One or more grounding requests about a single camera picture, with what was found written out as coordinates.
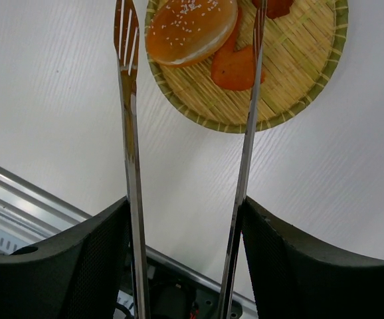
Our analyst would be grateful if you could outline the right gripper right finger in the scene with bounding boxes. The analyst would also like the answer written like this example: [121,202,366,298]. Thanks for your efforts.
[242,197,384,318]

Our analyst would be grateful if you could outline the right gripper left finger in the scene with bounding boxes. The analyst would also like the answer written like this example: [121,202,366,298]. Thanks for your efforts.
[0,198,130,318]

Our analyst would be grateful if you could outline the orange fried chicken piece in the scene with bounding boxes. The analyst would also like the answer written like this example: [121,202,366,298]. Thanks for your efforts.
[211,7,255,91]

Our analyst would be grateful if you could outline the steel food tongs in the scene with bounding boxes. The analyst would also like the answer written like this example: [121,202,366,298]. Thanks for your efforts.
[114,1,267,318]

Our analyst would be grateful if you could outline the sesame burger bun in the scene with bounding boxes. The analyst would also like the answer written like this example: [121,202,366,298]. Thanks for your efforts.
[145,1,239,67]

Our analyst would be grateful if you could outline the dark red fried piece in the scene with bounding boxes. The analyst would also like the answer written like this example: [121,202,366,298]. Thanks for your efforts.
[265,0,294,19]

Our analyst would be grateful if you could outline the round bamboo tray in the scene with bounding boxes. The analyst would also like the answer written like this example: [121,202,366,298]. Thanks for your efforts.
[148,0,349,134]

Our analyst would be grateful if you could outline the aluminium mounting rail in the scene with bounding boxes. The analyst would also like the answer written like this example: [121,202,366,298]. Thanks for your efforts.
[0,155,259,315]

